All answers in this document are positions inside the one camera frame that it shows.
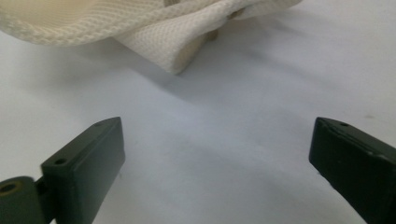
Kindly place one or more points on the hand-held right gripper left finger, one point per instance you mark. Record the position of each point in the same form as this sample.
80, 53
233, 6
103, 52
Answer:
87, 168

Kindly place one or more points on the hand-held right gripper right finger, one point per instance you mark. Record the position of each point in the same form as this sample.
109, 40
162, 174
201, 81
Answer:
358, 168

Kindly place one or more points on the white towel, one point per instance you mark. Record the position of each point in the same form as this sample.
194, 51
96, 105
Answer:
149, 34

